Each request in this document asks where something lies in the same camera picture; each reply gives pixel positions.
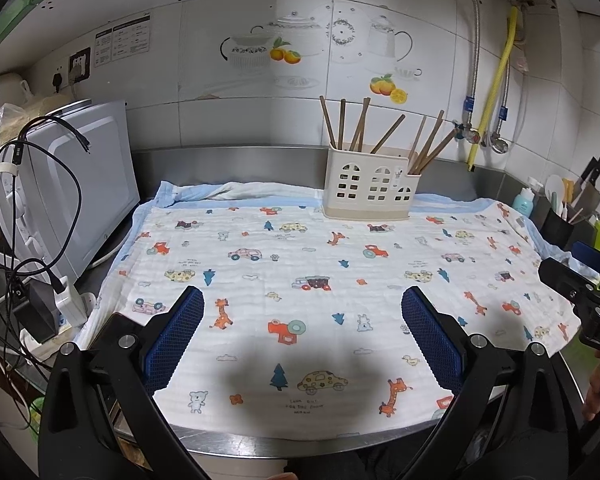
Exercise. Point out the white charger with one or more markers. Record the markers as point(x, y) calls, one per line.
point(71, 302)

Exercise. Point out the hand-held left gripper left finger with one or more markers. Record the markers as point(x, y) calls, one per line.
point(175, 340)

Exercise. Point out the cream plastic utensil holder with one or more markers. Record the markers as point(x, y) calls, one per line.
point(365, 195)

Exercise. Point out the black and white info sticker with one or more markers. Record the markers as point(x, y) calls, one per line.
point(122, 42)

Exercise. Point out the light blue bottle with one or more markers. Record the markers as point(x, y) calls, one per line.
point(522, 202)

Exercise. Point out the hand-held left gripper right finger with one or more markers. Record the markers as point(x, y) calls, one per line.
point(432, 340)

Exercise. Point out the black power adapter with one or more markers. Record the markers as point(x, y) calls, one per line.
point(35, 312)

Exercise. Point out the orange spatula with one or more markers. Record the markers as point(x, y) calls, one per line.
point(568, 192)

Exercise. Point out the metal water valve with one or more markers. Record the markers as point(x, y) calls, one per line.
point(467, 132)
point(499, 144)

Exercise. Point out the bunch of wooden chopsticks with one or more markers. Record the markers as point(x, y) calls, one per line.
point(360, 125)

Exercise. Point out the white power strip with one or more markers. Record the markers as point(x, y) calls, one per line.
point(87, 305)

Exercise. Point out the cartoon printed blanket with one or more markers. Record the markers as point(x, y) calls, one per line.
point(290, 260)

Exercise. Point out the cream electric kettle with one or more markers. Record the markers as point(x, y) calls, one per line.
point(12, 90)

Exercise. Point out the white microwave oven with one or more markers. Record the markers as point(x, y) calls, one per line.
point(90, 170)

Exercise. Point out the teaware and oranges wall decal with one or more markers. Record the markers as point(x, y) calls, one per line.
point(380, 35)

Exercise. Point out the white spatula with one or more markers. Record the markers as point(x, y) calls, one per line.
point(554, 190)

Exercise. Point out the black utensil cup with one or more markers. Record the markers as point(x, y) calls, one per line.
point(557, 227)

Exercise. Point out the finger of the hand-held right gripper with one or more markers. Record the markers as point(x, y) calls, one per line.
point(565, 280)
point(585, 260)

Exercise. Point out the person's right hand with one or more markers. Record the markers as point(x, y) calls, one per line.
point(596, 390)

